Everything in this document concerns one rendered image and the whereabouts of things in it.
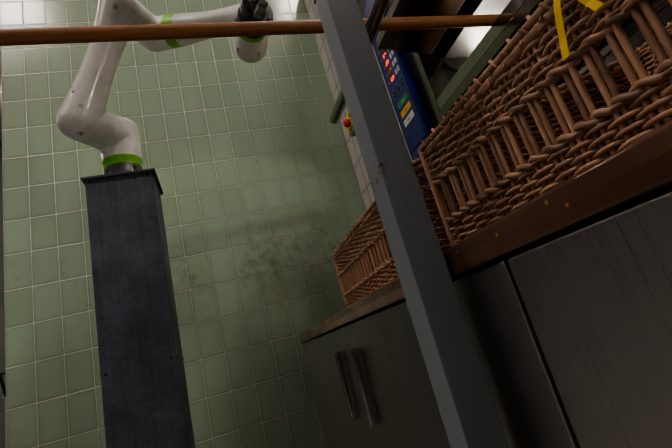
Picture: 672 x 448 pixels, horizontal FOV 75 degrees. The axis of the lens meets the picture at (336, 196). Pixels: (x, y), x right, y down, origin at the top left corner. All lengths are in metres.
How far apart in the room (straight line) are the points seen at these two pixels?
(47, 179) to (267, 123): 1.04
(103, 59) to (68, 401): 1.29
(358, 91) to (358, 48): 0.06
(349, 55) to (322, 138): 1.83
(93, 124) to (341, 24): 1.15
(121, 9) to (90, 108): 0.34
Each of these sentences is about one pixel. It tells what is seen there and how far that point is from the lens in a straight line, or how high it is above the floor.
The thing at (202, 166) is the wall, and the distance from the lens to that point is 2.25.
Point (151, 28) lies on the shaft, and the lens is 1.00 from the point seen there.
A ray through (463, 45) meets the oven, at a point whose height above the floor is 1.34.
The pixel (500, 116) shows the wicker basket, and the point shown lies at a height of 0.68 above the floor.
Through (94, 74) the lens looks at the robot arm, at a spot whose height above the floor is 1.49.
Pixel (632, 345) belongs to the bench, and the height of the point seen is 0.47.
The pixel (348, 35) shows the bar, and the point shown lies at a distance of 0.57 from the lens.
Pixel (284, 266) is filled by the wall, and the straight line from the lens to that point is 2.09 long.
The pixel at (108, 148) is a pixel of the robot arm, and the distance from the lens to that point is 1.67.
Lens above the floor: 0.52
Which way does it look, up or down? 18 degrees up
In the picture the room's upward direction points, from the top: 15 degrees counter-clockwise
